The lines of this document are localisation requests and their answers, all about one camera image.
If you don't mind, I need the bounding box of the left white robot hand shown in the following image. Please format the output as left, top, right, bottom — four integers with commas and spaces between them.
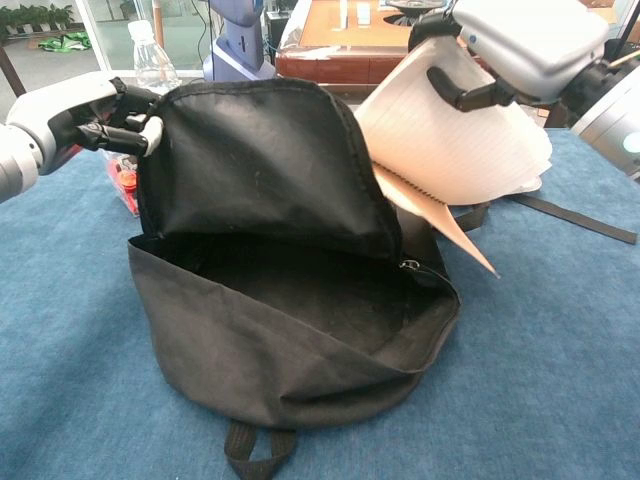
7, 74, 165, 175

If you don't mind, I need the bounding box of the clear water bottle green label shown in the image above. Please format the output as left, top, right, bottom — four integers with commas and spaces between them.
128, 19, 182, 96

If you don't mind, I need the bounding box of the black fabric backpack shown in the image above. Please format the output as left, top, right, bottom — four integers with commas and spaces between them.
127, 77, 639, 480

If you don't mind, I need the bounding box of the kraft cover spiral notebook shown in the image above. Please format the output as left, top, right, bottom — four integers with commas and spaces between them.
353, 37, 554, 280

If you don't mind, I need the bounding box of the cardboard box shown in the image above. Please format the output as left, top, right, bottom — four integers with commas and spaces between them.
582, 0, 621, 25

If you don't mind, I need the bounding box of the green cloth heap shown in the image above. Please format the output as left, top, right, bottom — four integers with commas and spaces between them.
37, 32, 92, 52

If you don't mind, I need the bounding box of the clear plastic snack box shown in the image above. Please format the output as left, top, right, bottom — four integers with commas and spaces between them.
103, 149, 142, 217

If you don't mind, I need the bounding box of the dark wooden table leg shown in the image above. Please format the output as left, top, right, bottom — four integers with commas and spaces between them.
0, 42, 27, 99

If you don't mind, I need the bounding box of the black tripod stand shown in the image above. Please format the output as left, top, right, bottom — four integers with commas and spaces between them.
605, 0, 640, 56

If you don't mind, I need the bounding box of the blue purple machine base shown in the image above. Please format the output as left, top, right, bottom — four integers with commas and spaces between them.
202, 0, 277, 84

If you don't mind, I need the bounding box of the brown mahjong table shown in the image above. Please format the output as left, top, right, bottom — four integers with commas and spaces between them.
274, 0, 571, 129

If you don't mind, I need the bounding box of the yellow wire bundle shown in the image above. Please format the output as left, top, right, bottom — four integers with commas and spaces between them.
607, 48, 640, 70

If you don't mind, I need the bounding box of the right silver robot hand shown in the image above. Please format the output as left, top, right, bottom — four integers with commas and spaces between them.
407, 0, 624, 114

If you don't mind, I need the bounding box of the row of potted plants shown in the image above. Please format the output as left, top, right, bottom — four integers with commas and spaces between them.
0, 4, 75, 37

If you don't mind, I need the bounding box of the black mahjong table dial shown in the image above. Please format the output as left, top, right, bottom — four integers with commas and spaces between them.
383, 0, 451, 25

